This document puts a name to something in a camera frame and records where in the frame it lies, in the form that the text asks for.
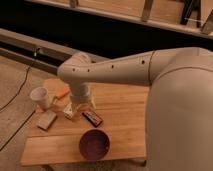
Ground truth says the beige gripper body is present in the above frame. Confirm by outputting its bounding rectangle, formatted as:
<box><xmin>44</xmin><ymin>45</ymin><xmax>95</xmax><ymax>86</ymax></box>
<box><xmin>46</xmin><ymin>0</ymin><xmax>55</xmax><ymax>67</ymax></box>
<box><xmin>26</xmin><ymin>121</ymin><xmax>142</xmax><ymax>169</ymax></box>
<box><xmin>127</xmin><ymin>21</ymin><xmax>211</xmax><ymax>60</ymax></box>
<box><xmin>69</xmin><ymin>83</ymin><xmax>95</xmax><ymax>113</ymax></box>

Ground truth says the dark purple ceramic bowl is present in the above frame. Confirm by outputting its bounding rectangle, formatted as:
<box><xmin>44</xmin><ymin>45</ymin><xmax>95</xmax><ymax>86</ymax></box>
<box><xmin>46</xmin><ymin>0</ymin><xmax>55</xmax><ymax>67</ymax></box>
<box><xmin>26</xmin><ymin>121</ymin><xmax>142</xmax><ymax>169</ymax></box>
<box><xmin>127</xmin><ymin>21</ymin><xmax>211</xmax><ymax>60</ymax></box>
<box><xmin>79</xmin><ymin>129</ymin><xmax>110</xmax><ymax>161</ymax></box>

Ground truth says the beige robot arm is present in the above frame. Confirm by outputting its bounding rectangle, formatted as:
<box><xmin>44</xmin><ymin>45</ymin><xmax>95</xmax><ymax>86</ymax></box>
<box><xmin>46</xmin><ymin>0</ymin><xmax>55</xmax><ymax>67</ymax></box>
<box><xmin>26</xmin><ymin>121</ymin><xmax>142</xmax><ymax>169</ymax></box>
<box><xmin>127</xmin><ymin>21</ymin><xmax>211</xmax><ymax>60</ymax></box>
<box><xmin>57</xmin><ymin>47</ymin><xmax>213</xmax><ymax>171</ymax></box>

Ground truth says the white rectangular box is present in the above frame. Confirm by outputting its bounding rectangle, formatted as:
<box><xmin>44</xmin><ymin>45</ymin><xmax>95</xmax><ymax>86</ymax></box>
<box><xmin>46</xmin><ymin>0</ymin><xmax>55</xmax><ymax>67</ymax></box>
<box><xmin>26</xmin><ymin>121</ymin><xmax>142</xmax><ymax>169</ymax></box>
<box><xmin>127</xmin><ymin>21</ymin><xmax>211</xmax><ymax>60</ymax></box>
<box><xmin>63</xmin><ymin>103</ymin><xmax>74</xmax><ymax>119</ymax></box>

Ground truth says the black orange snack bar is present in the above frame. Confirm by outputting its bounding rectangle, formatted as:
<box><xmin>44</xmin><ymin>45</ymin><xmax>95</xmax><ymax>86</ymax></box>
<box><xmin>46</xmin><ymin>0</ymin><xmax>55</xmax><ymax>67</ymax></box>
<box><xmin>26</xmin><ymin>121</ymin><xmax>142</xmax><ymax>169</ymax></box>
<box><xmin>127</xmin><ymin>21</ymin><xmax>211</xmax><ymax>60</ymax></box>
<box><xmin>82</xmin><ymin>111</ymin><xmax>103</xmax><ymax>128</ymax></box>

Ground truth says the wooden table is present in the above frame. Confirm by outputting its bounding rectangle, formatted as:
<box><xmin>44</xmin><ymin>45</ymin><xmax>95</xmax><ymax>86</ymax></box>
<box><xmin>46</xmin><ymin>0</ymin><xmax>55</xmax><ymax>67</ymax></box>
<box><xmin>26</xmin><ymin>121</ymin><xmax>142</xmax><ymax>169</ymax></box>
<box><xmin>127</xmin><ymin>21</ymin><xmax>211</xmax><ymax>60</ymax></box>
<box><xmin>21</xmin><ymin>84</ymin><xmax>149</xmax><ymax>166</ymax></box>

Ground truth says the wooden block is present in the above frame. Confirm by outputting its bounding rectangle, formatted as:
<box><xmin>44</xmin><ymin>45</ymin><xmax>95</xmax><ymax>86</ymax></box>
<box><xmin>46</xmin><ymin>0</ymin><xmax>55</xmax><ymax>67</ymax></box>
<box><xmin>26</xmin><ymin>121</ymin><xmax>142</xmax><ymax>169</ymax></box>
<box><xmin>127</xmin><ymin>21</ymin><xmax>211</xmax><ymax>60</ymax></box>
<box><xmin>37</xmin><ymin>110</ymin><xmax>57</xmax><ymax>130</ymax></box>

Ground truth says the white paper cup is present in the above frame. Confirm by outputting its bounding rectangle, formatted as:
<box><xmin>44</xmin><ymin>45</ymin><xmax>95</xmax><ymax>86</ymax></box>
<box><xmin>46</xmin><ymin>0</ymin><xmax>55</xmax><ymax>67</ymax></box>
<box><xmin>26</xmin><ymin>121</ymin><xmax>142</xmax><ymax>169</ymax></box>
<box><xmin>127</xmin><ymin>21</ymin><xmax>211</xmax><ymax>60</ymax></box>
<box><xmin>30</xmin><ymin>87</ymin><xmax>50</xmax><ymax>110</ymax></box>

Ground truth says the orange handled brush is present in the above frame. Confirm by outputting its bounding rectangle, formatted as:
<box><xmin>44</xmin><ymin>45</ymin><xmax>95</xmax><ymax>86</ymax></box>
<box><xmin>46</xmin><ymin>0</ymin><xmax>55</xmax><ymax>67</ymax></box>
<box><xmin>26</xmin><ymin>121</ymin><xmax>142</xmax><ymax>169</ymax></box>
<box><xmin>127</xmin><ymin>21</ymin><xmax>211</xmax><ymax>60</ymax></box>
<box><xmin>51</xmin><ymin>89</ymin><xmax>69</xmax><ymax>106</ymax></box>

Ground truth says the black floor cable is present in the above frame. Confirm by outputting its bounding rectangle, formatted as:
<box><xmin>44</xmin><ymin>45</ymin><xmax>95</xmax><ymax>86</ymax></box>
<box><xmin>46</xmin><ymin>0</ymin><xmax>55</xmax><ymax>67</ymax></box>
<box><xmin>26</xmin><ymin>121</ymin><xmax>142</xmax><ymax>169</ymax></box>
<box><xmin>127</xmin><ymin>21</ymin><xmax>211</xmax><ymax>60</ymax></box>
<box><xmin>0</xmin><ymin>48</ymin><xmax>42</xmax><ymax>152</ymax></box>

